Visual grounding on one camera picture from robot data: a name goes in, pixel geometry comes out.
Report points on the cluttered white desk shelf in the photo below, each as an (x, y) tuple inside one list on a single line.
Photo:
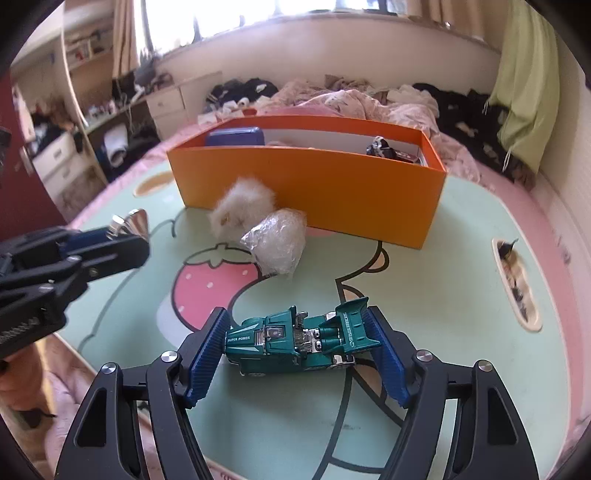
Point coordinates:
[(78, 106)]

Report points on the orange cardboard box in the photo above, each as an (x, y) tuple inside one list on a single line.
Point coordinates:
[(323, 189)]

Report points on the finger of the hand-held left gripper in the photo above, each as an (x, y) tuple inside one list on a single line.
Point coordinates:
[(115, 256), (55, 244)]

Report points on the beige curtain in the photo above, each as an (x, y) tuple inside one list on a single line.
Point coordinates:
[(129, 37)]

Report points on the person's left forearm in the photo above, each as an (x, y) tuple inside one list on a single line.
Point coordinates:
[(21, 383)]

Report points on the green hanging cloth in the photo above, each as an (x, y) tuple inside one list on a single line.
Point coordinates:
[(526, 83)]

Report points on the teal toy car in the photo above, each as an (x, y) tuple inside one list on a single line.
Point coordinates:
[(295, 337)]

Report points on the window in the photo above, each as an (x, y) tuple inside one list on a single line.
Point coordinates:
[(300, 18)]

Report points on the crumpled pink quilt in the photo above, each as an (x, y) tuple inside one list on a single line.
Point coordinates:
[(360, 104)]

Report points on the blue case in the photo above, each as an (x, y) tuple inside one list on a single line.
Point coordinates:
[(235, 137)]

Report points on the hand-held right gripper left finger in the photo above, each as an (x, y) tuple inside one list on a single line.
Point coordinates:
[(205, 355)]

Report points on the pile of black clothes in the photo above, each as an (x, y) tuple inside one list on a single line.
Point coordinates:
[(240, 92), (466, 124)]

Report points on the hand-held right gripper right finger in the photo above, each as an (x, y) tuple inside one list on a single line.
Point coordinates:
[(388, 355)]

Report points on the white furry pom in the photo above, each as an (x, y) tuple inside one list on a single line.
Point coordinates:
[(242, 210)]

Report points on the small orange box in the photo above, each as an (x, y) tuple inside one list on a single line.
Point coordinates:
[(250, 111)]

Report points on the clear plastic bag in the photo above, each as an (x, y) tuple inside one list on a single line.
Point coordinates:
[(277, 242)]

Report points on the dark red door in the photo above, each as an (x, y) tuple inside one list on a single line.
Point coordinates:
[(23, 184)]

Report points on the shiny silver metal trinket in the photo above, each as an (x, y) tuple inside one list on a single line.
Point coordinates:
[(131, 224)]

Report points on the white drawer cabinet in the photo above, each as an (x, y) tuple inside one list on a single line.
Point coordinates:
[(180, 104)]

